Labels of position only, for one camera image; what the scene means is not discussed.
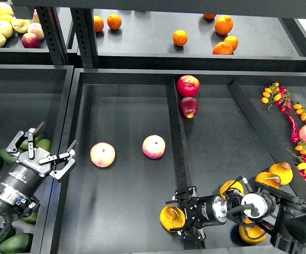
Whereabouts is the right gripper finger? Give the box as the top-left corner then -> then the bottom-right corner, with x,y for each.
165,186 -> 197,209
169,224 -> 206,240

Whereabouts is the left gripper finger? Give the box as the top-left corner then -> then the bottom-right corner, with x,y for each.
38,140 -> 78,182
6,122 -> 46,159

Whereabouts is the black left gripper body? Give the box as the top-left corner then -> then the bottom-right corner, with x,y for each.
0,148 -> 52,197

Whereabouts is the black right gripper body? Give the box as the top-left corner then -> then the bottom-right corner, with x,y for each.
184,195 -> 228,229

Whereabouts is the yellow orange pear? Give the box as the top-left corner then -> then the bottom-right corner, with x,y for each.
160,205 -> 186,232

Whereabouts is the dark green avocado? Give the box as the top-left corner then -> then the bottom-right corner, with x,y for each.
20,212 -> 38,225

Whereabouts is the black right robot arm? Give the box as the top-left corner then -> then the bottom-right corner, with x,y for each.
167,176 -> 306,253

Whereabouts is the green avocado top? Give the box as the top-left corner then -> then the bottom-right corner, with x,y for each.
19,134 -> 44,151

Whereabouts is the green avocado right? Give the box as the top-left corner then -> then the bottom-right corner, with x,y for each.
36,138 -> 51,152

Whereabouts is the dark avocado middle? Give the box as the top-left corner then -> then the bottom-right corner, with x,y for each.
0,148 -> 17,165

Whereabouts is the yellow pear left of pile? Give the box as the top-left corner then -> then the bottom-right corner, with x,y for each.
219,180 -> 244,201

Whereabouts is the yellow pear of pile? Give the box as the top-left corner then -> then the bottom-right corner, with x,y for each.
219,180 -> 244,201
255,172 -> 281,189

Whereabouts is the yellow pear bottom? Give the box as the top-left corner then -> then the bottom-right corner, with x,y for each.
238,225 -> 266,244

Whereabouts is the avocado bottom left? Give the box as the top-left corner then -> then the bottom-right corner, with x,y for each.
1,227 -> 14,242

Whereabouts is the yellow pear middle of pile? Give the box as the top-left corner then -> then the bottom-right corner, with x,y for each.
255,172 -> 281,189

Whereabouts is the avocado bottom right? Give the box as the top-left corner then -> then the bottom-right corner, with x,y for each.
0,233 -> 33,253

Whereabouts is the yellow pear with brown top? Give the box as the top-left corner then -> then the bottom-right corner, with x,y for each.
269,162 -> 293,185

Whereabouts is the pale pear top shelf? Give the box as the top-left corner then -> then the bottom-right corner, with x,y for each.
0,2 -> 14,16

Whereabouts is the black left tray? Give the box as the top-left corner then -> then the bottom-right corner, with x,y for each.
0,65 -> 73,253

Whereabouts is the black centre divided tray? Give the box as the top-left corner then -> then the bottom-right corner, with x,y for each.
54,69 -> 306,253

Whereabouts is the pink apple left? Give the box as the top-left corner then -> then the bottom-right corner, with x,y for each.
90,142 -> 116,168

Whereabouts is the pink apple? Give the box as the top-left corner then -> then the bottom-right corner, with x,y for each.
90,142 -> 116,168
142,135 -> 165,159

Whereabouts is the pink apple centre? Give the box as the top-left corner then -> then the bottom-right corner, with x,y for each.
142,135 -> 165,159

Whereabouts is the black upper left shelf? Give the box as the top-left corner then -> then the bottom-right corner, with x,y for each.
0,7 -> 74,66

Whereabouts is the dark red apple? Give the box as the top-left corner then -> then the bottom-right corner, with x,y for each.
179,97 -> 199,119

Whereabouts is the red apple on shelf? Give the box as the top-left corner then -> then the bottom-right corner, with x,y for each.
22,33 -> 41,49

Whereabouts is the pink peach on shelf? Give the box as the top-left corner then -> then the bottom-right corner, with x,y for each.
27,23 -> 44,40

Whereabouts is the yellow apple with stem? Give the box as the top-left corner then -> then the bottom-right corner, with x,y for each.
11,17 -> 31,34

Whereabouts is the pale yellow apple middle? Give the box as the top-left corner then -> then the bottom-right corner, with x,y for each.
0,20 -> 13,39

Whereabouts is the red chili pepper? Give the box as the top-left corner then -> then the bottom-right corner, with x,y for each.
285,113 -> 300,143

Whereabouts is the bright red apple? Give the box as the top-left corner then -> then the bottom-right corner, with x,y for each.
177,75 -> 200,97

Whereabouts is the yellow lemon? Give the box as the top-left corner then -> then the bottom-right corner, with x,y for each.
0,14 -> 13,24

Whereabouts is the cherry tomato bunch top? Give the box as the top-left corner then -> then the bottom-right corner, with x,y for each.
261,82 -> 292,112

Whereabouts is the black perforated shelf post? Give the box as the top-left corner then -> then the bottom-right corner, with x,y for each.
70,7 -> 99,68

